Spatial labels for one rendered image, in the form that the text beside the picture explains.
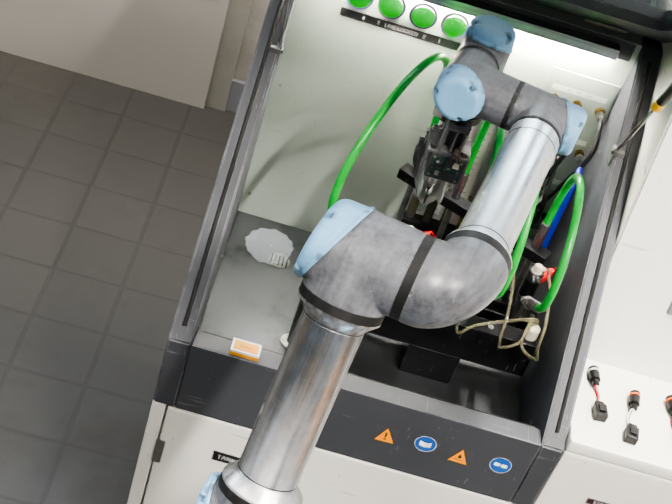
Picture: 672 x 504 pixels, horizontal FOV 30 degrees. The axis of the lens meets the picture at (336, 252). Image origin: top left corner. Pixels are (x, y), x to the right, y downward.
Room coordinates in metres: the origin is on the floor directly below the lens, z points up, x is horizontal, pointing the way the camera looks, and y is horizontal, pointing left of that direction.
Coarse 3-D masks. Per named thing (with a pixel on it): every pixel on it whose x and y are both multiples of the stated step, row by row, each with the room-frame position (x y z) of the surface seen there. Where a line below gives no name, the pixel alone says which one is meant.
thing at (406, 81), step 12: (432, 60) 1.83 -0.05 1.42; (444, 60) 1.88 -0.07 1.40; (420, 72) 1.79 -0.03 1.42; (408, 84) 1.75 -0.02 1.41; (396, 96) 1.73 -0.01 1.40; (384, 108) 1.70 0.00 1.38; (372, 120) 1.68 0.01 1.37; (432, 120) 1.97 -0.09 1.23; (372, 132) 1.67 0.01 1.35; (360, 144) 1.65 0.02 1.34; (348, 156) 1.64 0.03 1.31; (348, 168) 1.63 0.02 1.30; (336, 180) 1.63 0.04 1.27; (336, 192) 1.62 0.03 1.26
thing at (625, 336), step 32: (640, 160) 1.91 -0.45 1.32; (640, 192) 1.85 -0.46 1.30; (640, 224) 1.83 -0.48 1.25; (640, 256) 1.82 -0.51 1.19; (608, 288) 1.80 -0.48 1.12; (640, 288) 1.81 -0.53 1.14; (608, 320) 1.79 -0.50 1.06; (640, 320) 1.80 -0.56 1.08; (608, 352) 1.78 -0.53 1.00; (640, 352) 1.79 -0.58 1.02; (576, 480) 1.55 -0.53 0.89; (608, 480) 1.55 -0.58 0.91; (640, 480) 1.56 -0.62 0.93
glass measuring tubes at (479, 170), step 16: (480, 128) 2.03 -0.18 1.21; (496, 128) 2.06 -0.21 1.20; (480, 160) 2.06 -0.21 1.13; (480, 176) 2.04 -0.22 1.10; (464, 192) 2.05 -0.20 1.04; (416, 208) 2.03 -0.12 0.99; (432, 208) 2.03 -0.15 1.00; (416, 224) 2.02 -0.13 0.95; (432, 224) 2.03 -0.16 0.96; (448, 224) 2.05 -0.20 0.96
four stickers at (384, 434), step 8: (376, 432) 1.52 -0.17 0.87; (384, 432) 1.52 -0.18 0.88; (392, 432) 1.52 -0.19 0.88; (376, 440) 1.52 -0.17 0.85; (384, 440) 1.52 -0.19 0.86; (392, 440) 1.52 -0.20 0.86; (416, 440) 1.53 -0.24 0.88; (424, 440) 1.53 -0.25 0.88; (432, 440) 1.53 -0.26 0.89; (416, 448) 1.53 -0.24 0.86; (424, 448) 1.53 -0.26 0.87; (432, 448) 1.53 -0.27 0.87; (456, 448) 1.53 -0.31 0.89; (448, 456) 1.53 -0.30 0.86; (456, 456) 1.53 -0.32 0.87; (464, 456) 1.53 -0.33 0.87; (472, 456) 1.54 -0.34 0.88; (496, 456) 1.54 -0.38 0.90; (464, 464) 1.54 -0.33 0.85; (488, 464) 1.54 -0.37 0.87; (496, 464) 1.54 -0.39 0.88; (504, 464) 1.54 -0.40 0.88; (512, 464) 1.54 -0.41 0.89; (496, 472) 1.54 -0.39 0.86; (504, 472) 1.54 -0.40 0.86
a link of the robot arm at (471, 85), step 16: (464, 48) 1.68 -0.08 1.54; (480, 48) 1.68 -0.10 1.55; (448, 64) 1.64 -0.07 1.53; (464, 64) 1.62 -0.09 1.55; (480, 64) 1.63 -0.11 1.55; (496, 64) 1.67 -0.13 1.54; (448, 80) 1.58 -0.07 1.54; (464, 80) 1.58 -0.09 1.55; (480, 80) 1.60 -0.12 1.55; (496, 80) 1.61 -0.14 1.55; (512, 80) 1.62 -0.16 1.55; (448, 96) 1.57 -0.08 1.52; (464, 96) 1.57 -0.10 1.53; (480, 96) 1.57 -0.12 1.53; (496, 96) 1.59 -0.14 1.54; (512, 96) 1.59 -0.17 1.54; (448, 112) 1.57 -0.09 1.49; (464, 112) 1.57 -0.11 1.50; (480, 112) 1.59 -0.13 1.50; (496, 112) 1.58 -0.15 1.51
